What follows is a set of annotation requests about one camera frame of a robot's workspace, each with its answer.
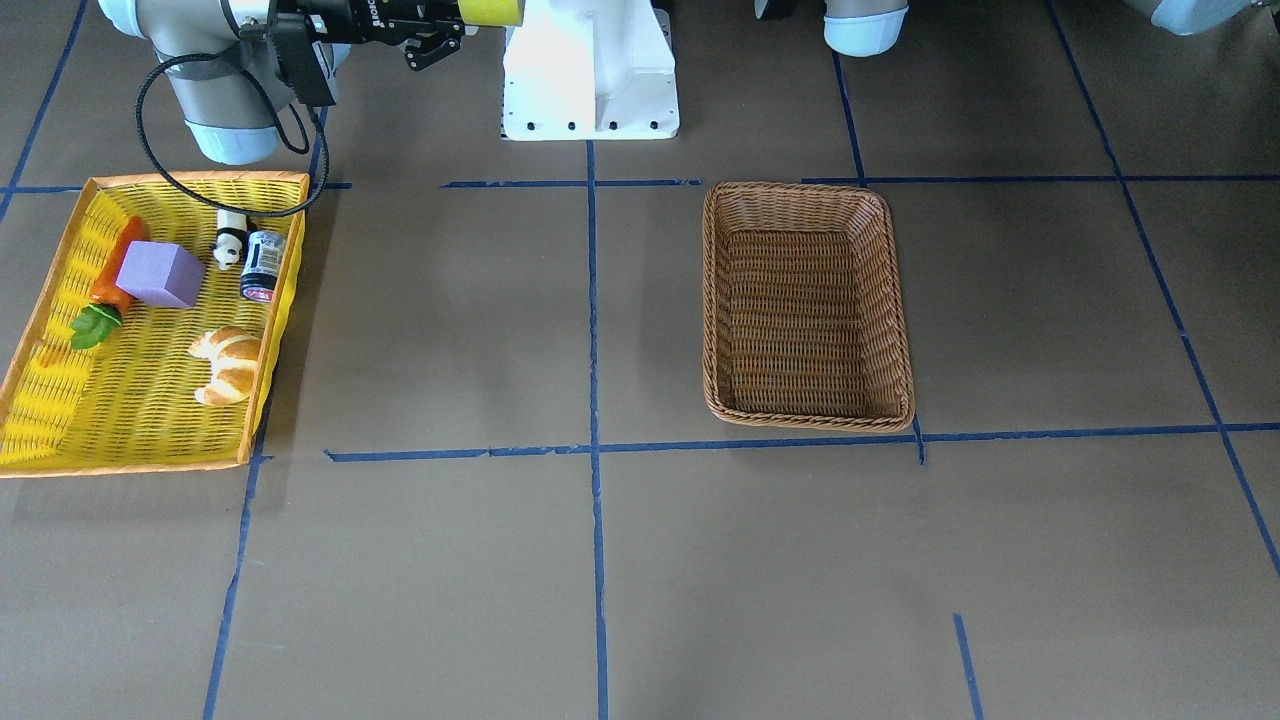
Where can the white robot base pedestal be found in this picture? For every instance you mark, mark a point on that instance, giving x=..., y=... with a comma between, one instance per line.
x=591, y=71

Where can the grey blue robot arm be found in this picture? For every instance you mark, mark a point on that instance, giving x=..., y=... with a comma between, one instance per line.
x=235, y=65

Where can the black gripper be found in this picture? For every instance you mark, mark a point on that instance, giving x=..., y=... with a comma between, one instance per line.
x=347, y=22

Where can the orange toy carrot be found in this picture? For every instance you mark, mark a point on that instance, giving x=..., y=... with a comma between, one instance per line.
x=108, y=301

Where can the small black jar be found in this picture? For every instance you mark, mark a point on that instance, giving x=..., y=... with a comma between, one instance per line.
x=262, y=265

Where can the toy croissant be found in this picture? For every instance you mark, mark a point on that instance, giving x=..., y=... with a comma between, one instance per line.
x=233, y=356

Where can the brown wicker basket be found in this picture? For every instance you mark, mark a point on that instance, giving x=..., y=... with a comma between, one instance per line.
x=803, y=323

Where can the panda figurine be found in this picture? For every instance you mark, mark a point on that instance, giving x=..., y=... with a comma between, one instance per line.
x=232, y=231

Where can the yellow tape roll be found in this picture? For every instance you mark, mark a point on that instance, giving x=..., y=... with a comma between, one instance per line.
x=492, y=13

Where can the purple cube block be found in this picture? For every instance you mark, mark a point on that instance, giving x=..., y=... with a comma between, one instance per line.
x=161, y=274

